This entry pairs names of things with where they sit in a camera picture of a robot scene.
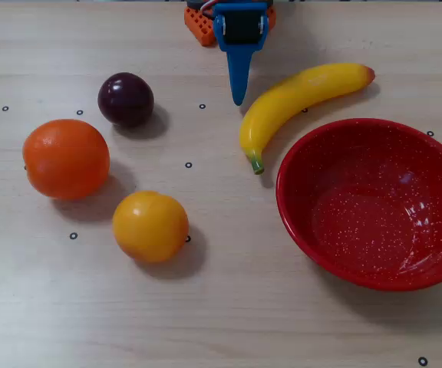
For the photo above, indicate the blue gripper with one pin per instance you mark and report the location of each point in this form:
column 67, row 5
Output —
column 241, row 27

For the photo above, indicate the yellow plastic banana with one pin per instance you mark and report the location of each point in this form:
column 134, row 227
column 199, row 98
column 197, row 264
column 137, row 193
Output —
column 282, row 99

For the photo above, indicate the dark purple plum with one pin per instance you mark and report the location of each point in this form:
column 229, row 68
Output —
column 126, row 99

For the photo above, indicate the small yellow-orange round fruit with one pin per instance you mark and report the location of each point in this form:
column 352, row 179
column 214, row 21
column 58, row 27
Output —
column 150, row 226

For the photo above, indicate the red speckled enamel bowl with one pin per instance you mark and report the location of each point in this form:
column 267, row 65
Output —
column 367, row 214

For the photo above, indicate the large orange fruit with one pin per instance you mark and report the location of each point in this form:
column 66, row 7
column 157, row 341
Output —
column 65, row 159

